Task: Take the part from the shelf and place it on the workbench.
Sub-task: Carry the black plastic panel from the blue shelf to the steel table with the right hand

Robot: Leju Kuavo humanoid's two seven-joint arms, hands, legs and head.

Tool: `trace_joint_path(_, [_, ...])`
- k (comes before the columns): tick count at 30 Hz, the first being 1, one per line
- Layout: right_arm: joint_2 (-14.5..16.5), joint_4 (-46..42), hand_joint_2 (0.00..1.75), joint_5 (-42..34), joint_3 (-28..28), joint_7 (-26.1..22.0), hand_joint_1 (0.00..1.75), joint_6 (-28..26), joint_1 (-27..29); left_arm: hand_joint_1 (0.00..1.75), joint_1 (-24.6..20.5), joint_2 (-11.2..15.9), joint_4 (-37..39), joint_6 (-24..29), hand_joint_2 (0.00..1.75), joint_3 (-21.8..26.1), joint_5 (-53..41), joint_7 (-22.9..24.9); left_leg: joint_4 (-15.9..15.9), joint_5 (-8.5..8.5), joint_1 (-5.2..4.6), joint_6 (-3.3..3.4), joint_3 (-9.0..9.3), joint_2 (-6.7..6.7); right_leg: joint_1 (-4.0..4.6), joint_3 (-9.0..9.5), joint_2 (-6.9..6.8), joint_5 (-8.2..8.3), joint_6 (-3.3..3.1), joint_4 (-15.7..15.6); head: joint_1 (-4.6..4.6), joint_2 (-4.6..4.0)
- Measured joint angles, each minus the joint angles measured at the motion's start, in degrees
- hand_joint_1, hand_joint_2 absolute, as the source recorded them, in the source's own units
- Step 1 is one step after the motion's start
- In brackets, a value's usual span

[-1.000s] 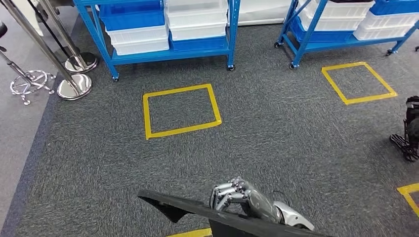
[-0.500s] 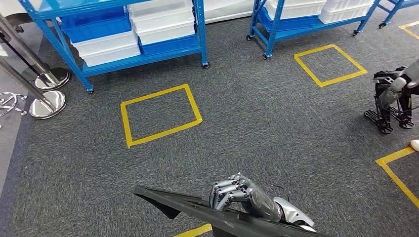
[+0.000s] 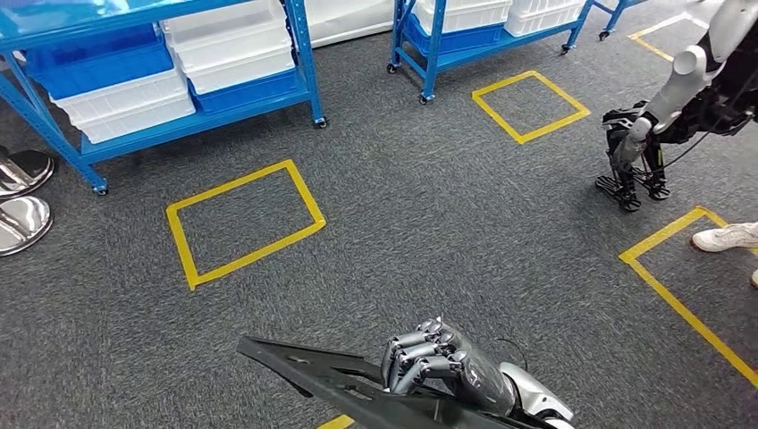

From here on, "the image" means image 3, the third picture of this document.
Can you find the yellow floor tape square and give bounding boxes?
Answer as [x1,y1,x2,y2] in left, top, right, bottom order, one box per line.
[471,70,592,146]
[619,206,758,389]

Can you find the black plastic plate frame part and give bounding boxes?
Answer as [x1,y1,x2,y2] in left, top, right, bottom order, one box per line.
[236,335,558,429]

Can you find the thin black cable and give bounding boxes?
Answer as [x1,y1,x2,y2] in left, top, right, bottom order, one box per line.
[494,337,528,371]

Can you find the blue metal shelf rack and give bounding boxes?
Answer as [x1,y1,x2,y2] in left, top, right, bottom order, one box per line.
[592,0,650,41]
[0,0,329,197]
[386,0,595,106]

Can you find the white and black humanoid robot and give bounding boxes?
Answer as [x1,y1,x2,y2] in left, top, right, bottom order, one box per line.
[594,0,758,213]

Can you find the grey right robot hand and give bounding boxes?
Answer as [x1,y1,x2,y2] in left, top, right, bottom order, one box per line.
[380,317,519,418]

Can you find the person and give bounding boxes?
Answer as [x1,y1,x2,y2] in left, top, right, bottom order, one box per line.
[691,222,758,290]

